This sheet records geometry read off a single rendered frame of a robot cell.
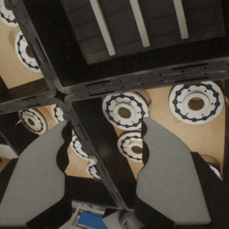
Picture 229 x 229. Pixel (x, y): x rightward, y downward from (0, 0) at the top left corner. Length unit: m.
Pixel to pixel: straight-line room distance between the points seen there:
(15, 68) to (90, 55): 0.23
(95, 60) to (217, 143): 0.33
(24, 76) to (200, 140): 0.48
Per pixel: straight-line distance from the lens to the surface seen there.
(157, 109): 0.40
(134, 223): 0.74
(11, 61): 0.54
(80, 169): 0.68
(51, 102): 0.35
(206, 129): 0.43
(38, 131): 0.58
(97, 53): 0.38
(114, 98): 0.37
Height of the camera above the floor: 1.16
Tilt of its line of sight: 49 degrees down
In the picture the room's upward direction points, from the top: 152 degrees counter-clockwise
